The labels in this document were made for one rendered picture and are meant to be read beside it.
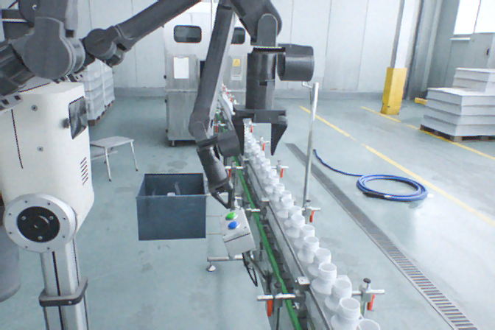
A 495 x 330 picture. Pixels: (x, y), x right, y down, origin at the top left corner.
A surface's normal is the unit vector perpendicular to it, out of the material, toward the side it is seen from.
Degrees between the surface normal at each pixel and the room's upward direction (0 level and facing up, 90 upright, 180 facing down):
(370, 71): 90
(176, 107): 90
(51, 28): 91
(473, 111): 89
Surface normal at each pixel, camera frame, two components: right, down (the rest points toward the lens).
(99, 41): -0.06, -0.01
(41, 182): 0.11, 0.49
